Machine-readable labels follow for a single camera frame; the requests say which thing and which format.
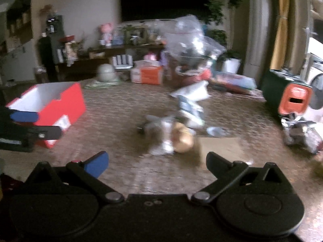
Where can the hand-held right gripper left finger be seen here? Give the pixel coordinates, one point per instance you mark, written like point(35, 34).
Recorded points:
point(97, 163)

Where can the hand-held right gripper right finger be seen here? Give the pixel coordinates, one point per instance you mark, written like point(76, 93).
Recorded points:
point(216, 163)

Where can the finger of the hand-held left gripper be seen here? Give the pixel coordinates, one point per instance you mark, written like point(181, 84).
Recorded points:
point(24, 116)
point(48, 132)

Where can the red shoe box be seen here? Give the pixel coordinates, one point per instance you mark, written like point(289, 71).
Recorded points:
point(63, 103)

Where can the yellow round toy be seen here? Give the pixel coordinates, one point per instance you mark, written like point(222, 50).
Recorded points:
point(183, 138)

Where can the clear blue plastic wrapper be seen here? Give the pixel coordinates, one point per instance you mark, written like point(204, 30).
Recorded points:
point(217, 131)

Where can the white and blue packet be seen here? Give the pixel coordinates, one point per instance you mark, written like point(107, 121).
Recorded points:
point(190, 109)

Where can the black cabinet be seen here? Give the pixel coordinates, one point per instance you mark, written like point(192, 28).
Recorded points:
point(46, 55)

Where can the light green mat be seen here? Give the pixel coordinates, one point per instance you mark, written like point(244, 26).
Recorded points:
point(101, 84)

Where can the white plastic bag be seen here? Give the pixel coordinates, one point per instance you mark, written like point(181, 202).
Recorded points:
point(191, 89)

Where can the colourful flat box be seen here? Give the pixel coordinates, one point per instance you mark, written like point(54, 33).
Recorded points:
point(233, 82)

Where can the white dome-shaped object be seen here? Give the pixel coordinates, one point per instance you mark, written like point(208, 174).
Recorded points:
point(106, 72)

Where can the brown basket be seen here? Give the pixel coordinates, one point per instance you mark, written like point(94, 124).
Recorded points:
point(188, 75)

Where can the green bin with orange lid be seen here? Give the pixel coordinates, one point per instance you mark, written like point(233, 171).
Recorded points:
point(277, 93)

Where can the dark wooden console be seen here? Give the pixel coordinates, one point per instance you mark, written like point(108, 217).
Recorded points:
point(101, 55)

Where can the grey tower appliance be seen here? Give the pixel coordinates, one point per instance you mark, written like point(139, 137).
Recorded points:
point(54, 26)

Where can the orange and white cardboard box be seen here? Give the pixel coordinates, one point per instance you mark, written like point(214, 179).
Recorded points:
point(146, 75)

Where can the set of white bottles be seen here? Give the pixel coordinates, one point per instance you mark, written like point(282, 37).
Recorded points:
point(122, 61)

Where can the pink doll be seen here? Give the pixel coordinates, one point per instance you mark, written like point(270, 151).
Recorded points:
point(106, 34)

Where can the purple toy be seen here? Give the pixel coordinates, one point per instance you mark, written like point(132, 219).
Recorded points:
point(163, 58)

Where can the pink bag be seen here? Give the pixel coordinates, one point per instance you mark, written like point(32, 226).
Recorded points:
point(151, 56)

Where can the large clear plastic bag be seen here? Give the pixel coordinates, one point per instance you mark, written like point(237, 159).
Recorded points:
point(191, 36)

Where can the yellow curtain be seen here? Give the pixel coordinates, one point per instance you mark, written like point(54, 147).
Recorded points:
point(280, 30)

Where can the tall green plant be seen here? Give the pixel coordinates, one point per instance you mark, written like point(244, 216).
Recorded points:
point(222, 2)

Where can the black television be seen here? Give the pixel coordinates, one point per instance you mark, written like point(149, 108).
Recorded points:
point(164, 0)

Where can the wall shelf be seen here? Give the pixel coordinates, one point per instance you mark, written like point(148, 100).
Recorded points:
point(19, 17)

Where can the picture frame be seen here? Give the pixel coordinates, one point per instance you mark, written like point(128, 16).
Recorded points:
point(135, 34)

